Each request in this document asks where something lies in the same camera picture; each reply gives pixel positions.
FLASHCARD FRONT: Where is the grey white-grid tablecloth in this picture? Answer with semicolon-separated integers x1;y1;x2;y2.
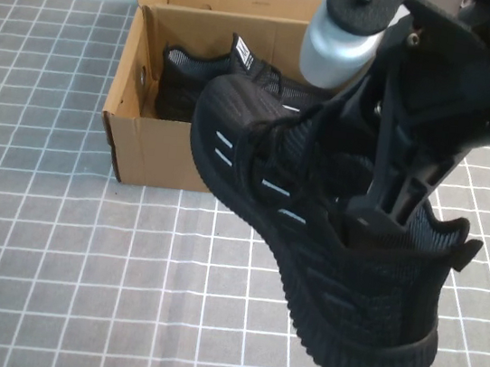
0;0;490;367

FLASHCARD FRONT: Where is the black knit sneaker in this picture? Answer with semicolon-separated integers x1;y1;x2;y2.
157;70;490;367
151;22;343;144

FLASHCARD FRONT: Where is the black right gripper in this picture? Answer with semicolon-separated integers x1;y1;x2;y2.
312;0;490;249

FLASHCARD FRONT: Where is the brown cardboard shoe box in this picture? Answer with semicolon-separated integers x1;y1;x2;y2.
92;0;349;212

